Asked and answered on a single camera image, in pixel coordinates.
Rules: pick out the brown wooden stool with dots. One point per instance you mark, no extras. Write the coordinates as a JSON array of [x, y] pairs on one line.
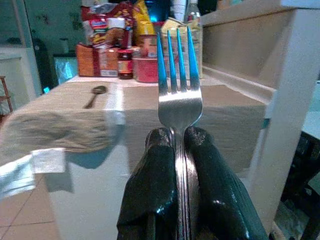
[[5, 97]]

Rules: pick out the clear plastic bottle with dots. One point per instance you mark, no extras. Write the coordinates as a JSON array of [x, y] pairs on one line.
[[192, 12]]

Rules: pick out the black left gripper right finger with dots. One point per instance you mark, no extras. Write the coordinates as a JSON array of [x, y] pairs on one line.
[[220, 190]]

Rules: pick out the beige burlap table runner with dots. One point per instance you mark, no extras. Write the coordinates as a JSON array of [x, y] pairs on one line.
[[62, 125]]

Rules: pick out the glass jar with red lid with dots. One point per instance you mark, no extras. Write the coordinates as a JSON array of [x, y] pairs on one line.
[[125, 66]]

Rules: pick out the orange food box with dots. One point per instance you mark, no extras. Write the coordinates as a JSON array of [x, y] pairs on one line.
[[86, 61]]

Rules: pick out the white shelf unit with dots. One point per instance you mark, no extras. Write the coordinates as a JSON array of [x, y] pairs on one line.
[[287, 87]]

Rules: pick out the red snack bag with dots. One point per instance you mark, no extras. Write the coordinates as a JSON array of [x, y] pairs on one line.
[[105, 27]]

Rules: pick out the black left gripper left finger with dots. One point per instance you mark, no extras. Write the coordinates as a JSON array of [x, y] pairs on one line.
[[150, 180]]

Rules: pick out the red round container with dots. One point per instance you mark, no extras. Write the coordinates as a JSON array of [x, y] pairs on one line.
[[146, 70]]

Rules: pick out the dark metal spoon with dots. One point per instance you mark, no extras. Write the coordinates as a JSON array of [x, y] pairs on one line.
[[96, 93]]

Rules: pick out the beige food packet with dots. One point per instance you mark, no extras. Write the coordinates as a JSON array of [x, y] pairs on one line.
[[172, 27]]

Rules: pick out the yellow snack bag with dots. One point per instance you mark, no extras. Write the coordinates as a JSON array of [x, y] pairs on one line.
[[142, 22]]

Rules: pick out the silver metal fork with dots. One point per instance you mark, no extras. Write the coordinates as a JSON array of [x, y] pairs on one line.
[[180, 112]]

